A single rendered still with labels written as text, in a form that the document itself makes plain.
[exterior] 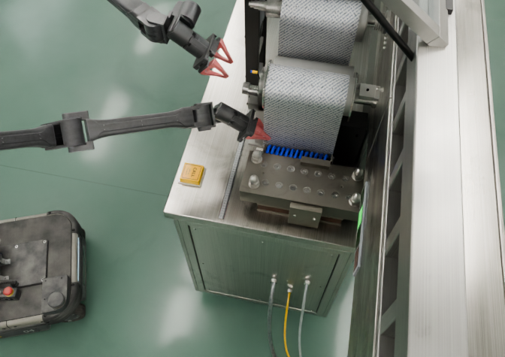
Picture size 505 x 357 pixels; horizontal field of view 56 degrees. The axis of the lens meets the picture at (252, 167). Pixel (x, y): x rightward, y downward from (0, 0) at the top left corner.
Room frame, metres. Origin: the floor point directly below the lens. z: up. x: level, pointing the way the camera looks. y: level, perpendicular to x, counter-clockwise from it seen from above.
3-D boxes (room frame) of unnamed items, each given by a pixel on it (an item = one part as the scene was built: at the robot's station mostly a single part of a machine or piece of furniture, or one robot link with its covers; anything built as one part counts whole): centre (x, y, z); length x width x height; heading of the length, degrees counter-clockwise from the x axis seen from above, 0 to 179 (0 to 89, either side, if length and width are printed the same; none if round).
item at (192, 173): (0.88, 0.21, 0.91); 0.07 x 0.07 x 0.02; 78
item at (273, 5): (1.24, -0.08, 1.34); 0.06 x 0.06 x 0.06; 78
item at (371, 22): (1.18, -0.39, 1.34); 0.07 x 0.07 x 0.07; 78
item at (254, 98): (1.04, -0.02, 1.05); 0.06 x 0.05 x 0.31; 78
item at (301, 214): (0.69, -0.17, 0.97); 0.10 x 0.03 x 0.11; 78
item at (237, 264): (1.90, -0.29, 0.43); 2.52 x 0.64 x 0.86; 168
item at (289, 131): (0.91, -0.15, 1.10); 0.23 x 0.01 x 0.18; 78
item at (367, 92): (0.93, -0.34, 1.28); 0.06 x 0.05 x 0.02; 78
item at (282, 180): (0.78, -0.17, 1.00); 0.40 x 0.16 x 0.06; 78
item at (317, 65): (1.08, -0.19, 1.18); 0.26 x 0.12 x 0.12; 78
